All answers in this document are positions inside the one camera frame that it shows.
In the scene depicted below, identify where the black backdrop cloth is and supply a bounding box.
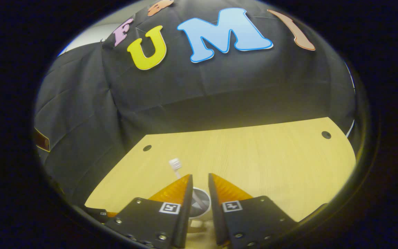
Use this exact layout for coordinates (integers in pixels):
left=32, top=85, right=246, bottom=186
left=34, top=0, right=357, bottom=208

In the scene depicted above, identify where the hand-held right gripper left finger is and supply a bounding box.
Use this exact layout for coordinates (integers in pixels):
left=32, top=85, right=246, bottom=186
left=105, top=174, right=194, bottom=249

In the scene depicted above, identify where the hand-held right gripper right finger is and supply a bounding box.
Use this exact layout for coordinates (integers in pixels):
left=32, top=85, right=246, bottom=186
left=208, top=173, right=299, bottom=249

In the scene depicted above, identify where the white cup with wooden handle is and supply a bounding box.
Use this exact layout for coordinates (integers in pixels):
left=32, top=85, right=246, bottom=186
left=186, top=187, right=213, bottom=234

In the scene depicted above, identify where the white toothbrush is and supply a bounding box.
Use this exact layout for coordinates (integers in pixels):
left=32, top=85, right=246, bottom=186
left=169, top=158, right=209, bottom=212

